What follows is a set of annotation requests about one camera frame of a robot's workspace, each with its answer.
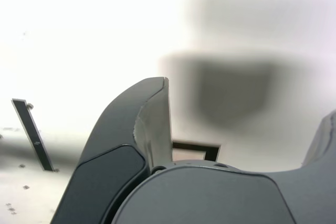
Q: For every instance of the black tape square outline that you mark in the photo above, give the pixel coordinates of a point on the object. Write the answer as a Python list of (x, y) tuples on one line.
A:
[(210, 149)]

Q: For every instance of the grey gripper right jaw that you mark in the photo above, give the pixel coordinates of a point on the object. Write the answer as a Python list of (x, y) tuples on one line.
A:
[(210, 197)]

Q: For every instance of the black tape strip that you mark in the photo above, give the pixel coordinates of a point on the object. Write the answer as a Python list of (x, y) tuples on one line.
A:
[(31, 132)]

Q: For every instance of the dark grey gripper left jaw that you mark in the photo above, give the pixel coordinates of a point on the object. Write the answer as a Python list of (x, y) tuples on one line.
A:
[(105, 171)]

